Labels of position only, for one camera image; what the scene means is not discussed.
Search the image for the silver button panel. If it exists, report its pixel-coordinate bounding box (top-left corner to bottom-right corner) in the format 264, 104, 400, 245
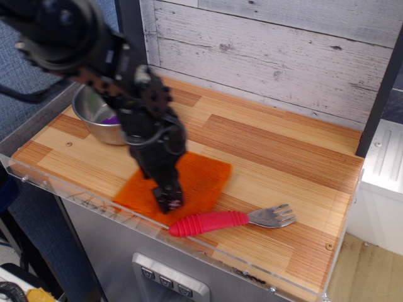
132, 252, 210, 301

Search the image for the white aluminium rail block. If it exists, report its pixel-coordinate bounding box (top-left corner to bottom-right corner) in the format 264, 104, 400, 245
362, 120, 402, 193

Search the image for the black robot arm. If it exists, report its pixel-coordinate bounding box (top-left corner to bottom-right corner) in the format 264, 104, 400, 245
1, 1, 186, 213

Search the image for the yellow object at corner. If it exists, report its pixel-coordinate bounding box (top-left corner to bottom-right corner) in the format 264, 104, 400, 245
26, 288, 56, 302

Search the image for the black vertical post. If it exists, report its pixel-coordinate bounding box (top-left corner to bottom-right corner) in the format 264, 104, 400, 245
355, 0, 403, 157

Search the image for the red handled metal fork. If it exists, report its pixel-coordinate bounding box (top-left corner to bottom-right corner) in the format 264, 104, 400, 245
168, 204, 297, 237

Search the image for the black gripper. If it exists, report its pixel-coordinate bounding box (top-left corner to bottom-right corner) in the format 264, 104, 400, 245
118, 108, 186, 214

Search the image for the purple object in bowl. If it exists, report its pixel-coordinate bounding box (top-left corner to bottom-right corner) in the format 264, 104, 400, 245
100, 116, 119, 125

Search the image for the clear acrylic table guard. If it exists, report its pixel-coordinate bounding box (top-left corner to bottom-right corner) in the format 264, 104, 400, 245
1, 78, 363, 301

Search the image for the orange cloth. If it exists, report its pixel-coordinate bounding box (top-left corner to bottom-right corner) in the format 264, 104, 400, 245
113, 152, 232, 226

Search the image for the silver metal bowl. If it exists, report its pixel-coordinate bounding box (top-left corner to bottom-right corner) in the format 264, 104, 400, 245
72, 85, 126, 145

